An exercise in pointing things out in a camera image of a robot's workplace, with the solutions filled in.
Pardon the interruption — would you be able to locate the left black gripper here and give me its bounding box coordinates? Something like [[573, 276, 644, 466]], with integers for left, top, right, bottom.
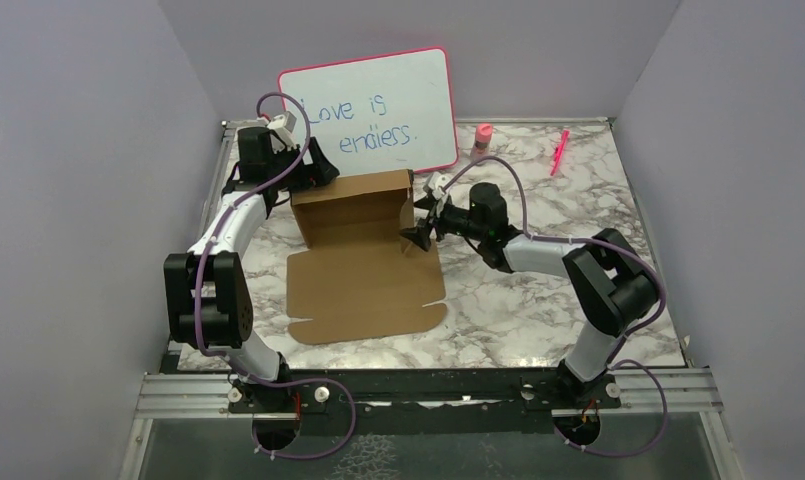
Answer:
[[267, 136, 339, 192]]

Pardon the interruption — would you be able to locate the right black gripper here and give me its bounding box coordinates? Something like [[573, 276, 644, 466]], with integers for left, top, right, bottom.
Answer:
[[399, 194, 487, 251]]

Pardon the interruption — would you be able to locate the brown cardboard box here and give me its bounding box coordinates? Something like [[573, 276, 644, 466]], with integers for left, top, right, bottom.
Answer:
[[286, 170, 448, 345]]

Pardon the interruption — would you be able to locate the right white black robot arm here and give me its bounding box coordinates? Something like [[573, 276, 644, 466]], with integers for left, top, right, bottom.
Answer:
[[399, 182, 661, 407]]

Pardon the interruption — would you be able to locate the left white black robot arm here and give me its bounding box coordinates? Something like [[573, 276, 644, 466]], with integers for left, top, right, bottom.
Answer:
[[163, 126, 339, 411]]

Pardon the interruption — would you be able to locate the pink-framed whiteboard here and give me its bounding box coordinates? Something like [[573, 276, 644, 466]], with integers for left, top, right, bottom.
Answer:
[[278, 47, 459, 176]]

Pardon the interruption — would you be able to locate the pink-capped spray bottle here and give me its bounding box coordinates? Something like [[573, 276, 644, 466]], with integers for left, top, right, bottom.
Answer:
[[470, 123, 493, 161]]

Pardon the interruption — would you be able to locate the pink marker pen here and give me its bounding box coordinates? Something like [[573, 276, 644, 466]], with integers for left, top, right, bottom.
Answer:
[[550, 130, 570, 176]]

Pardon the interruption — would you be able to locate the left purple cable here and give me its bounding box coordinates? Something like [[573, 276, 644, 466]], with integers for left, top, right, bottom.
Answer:
[[193, 91, 358, 463]]

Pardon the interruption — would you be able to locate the purple cable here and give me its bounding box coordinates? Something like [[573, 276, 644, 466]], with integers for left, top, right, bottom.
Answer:
[[441, 155, 670, 460], [193, 91, 358, 463]]

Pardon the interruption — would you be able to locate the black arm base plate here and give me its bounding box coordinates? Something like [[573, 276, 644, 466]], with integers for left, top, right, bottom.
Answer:
[[227, 367, 621, 437]]

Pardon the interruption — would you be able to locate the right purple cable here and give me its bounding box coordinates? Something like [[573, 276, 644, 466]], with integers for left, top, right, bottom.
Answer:
[[441, 155, 670, 460]]

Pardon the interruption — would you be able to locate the aluminium table frame rail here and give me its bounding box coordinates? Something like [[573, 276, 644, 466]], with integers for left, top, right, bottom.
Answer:
[[118, 117, 741, 480]]

